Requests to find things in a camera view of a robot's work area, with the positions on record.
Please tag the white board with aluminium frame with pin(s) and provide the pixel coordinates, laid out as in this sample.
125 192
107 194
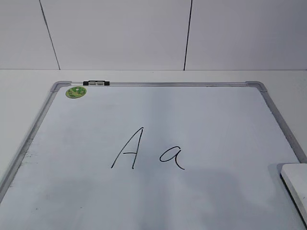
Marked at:
153 156

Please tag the white eraser with black felt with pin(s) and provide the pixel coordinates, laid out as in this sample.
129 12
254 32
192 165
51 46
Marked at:
294 178

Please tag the black and grey hanger clip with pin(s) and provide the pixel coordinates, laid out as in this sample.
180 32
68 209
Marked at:
96 83

